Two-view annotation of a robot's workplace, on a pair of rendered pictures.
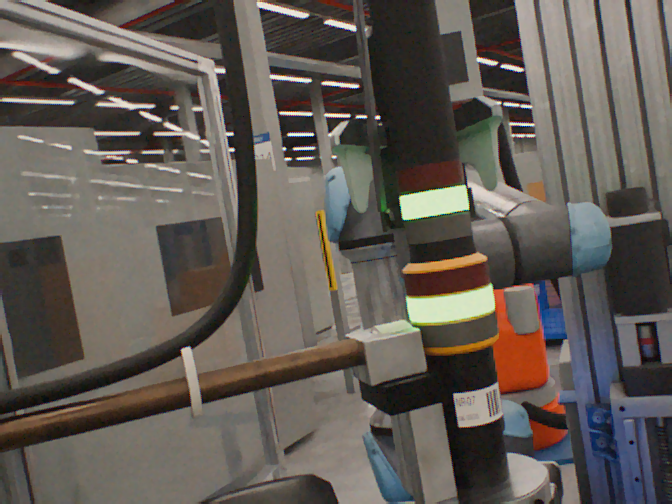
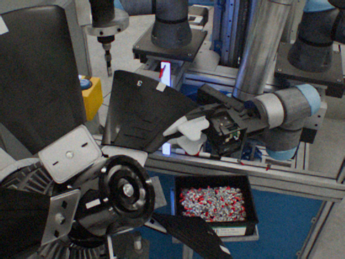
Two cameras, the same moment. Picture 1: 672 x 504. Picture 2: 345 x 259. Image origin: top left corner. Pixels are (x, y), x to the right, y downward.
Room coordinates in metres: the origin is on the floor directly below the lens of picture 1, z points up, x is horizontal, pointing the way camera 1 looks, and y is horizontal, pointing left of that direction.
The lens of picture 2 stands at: (-0.13, -0.11, 1.68)
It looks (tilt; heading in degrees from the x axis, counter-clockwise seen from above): 41 degrees down; 356
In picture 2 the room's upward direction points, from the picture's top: straight up
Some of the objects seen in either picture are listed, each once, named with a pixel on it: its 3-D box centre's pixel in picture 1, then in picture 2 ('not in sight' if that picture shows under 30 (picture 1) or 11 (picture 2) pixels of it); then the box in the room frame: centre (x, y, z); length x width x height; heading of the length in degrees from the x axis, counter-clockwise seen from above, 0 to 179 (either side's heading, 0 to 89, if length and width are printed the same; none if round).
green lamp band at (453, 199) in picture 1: (434, 202); not in sight; (0.36, -0.05, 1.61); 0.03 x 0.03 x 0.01
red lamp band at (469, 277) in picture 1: (446, 276); not in sight; (0.36, -0.05, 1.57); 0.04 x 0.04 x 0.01
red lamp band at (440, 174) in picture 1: (429, 177); not in sight; (0.36, -0.05, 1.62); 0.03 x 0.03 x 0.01
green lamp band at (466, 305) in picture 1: (450, 301); not in sight; (0.36, -0.05, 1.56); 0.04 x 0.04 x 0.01
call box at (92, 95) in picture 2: not in sight; (72, 97); (0.79, 0.12, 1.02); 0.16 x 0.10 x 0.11; 73
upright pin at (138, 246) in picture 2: not in sight; (137, 242); (0.32, -0.07, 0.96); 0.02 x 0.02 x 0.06
